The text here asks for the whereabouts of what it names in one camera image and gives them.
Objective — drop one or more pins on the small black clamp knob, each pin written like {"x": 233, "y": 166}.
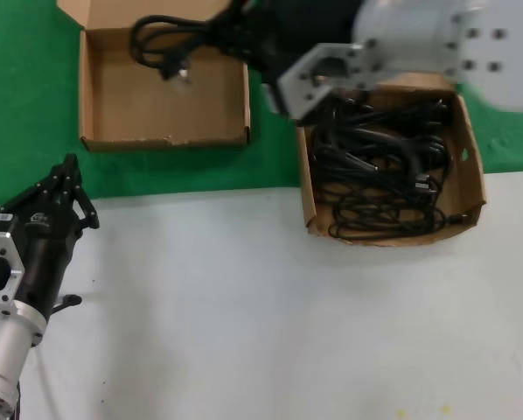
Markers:
{"x": 71, "y": 300}

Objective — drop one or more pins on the cardboard box with intact lid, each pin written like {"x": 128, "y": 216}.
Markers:
{"x": 156, "y": 109}

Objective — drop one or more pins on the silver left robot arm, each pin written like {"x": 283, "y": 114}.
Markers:
{"x": 3, "y": 350}

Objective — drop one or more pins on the green table cloth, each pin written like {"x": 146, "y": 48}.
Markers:
{"x": 25, "y": 87}

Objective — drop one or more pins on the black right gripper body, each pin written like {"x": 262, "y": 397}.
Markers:
{"x": 287, "y": 26}

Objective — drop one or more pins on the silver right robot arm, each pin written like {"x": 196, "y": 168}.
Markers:
{"x": 419, "y": 26}

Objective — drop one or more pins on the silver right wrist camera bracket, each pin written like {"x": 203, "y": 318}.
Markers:
{"x": 305, "y": 83}

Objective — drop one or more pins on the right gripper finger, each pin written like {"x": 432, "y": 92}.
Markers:
{"x": 239, "y": 9}
{"x": 226, "y": 37}

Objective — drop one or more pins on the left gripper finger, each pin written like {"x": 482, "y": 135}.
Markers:
{"x": 43, "y": 188}
{"x": 78, "y": 197}

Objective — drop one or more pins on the cardboard box with torn lid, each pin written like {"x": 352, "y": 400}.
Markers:
{"x": 467, "y": 184}

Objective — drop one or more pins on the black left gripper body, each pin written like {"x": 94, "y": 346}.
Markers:
{"x": 43, "y": 249}

